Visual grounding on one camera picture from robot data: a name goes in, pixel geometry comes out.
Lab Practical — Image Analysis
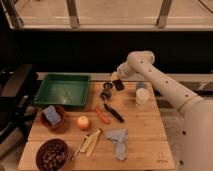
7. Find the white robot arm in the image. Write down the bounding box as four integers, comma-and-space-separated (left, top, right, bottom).
116, 51, 213, 171

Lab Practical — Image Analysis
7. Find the white lidded jar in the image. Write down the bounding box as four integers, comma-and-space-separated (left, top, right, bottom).
136, 82, 150, 107

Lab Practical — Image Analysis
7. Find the orange carrot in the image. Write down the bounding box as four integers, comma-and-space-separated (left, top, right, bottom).
96, 107, 110, 124

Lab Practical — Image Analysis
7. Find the yellow orange fruit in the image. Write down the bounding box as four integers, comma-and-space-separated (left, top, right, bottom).
77, 116, 90, 130

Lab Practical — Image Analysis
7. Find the blue grey cloth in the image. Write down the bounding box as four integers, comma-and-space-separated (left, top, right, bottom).
104, 129, 128, 161

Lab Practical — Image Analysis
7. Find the green plastic tray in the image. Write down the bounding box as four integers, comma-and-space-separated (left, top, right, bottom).
34, 74, 91, 107

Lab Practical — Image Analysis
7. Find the wooden utensil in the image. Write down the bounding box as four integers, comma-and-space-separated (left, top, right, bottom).
80, 129, 102, 157

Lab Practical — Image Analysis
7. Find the metal butter knife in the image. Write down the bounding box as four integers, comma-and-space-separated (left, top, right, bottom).
71, 135, 89, 161

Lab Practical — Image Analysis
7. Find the red bowl with sponge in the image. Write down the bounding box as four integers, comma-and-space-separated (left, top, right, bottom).
40, 105, 65, 130

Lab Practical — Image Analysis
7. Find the blue sponge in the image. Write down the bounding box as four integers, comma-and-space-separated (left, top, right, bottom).
43, 105, 61, 126

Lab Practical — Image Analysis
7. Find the black chair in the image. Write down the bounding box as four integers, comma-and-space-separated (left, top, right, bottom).
0, 64, 38, 144

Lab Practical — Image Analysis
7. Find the dark bowl of nuts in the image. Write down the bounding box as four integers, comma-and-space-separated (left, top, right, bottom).
36, 139, 68, 171

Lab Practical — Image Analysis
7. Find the black handled peeler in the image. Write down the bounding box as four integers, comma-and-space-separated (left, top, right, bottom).
103, 103, 124, 123

